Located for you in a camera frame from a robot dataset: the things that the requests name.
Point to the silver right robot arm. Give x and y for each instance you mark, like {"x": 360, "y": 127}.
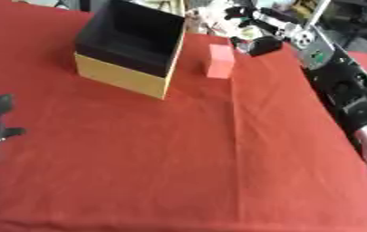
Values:
{"x": 345, "y": 90}

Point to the tan cardboard box black inside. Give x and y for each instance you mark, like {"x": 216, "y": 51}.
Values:
{"x": 124, "y": 57}

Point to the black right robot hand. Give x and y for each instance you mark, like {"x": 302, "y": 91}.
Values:
{"x": 260, "y": 30}

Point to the red rectangular block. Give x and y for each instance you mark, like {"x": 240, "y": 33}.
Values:
{"x": 220, "y": 62}

